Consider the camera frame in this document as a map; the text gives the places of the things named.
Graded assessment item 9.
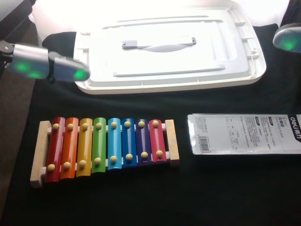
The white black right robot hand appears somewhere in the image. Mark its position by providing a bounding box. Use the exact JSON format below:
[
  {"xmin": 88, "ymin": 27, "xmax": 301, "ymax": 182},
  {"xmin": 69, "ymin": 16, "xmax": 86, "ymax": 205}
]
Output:
[{"xmin": 272, "ymin": 23, "xmax": 301, "ymax": 54}]

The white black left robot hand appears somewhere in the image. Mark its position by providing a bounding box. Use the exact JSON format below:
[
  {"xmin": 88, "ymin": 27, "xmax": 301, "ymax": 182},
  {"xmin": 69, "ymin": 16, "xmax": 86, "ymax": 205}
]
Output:
[{"xmin": 0, "ymin": 0, "xmax": 91, "ymax": 83}]

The rainbow wooden toy xylophone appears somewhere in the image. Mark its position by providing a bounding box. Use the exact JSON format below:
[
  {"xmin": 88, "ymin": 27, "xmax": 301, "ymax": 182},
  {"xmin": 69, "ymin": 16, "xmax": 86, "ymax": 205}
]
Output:
[{"xmin": 30, "ymin": 116, "xmax": 181, "ymax": 188}]

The white Deli product package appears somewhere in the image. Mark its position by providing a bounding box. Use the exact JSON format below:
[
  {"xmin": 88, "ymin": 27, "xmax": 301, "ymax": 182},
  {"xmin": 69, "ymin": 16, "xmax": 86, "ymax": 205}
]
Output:
[{"xmin": 187, "ymin": 113, "xmax": 301, "ymax": 156}]

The white plastic box lid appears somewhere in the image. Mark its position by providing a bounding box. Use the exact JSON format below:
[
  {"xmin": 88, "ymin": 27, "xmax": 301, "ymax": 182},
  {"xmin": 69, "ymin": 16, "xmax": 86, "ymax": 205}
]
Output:
[{"xmin": 73, "ymin": 0, "xmax": 268, "ymax": 95}]

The black table cloth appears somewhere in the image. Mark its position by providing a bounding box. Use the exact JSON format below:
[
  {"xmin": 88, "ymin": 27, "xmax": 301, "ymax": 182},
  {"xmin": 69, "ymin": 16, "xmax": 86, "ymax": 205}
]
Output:
[{"xmin": 0, "ymin": 23, "xmax": 301, "ymax": 226}]

